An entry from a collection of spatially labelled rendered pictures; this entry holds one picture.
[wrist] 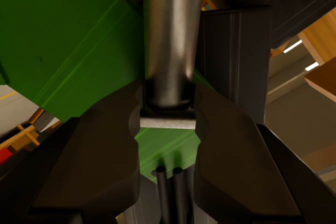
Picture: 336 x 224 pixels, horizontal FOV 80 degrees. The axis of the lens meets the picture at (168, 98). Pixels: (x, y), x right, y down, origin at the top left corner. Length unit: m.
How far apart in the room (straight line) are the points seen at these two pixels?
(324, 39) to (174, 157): 0.87
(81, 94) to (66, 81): 0.01
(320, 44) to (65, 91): 0.94
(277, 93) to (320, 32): 6.77
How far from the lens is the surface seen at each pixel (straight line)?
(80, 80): 0.17
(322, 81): 0.70
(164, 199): 0.23
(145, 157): 0.21
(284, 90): 7.72
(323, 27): 0.99
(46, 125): 0.39
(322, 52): 1.01
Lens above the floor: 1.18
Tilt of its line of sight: 8 degrees up
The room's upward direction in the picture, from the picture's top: 139 degrees clockwise
